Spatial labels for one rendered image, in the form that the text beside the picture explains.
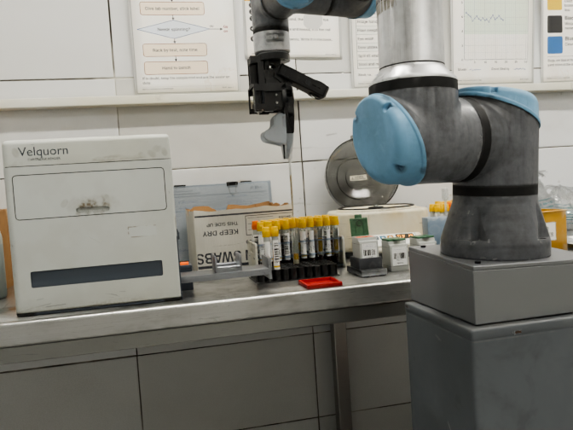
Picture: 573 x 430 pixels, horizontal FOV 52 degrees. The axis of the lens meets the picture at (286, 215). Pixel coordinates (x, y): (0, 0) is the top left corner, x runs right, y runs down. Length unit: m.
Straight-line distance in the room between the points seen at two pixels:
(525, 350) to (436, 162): 0.27
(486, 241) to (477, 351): 0.15
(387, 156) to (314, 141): 1.05
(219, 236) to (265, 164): 0.43
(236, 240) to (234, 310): 0.35
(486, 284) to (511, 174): 0.15
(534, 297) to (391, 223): 0.68
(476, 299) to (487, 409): 0.14
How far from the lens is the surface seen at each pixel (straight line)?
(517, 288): 0.83
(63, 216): 1.08
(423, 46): 0.79
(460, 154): 0.79
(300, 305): 1.08
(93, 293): 1.09
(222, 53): 1.76
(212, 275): 1.10
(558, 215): 1.42
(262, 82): 1.23
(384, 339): 1.91
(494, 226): 0.83
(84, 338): 1.07
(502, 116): 0.84
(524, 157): 0.85
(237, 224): 1.38
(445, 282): 0.86
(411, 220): 1.48
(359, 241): 1.20
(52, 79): 1.76
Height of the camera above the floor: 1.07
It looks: 3 degrees down
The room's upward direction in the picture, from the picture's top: 4 degrees counter-clockwise
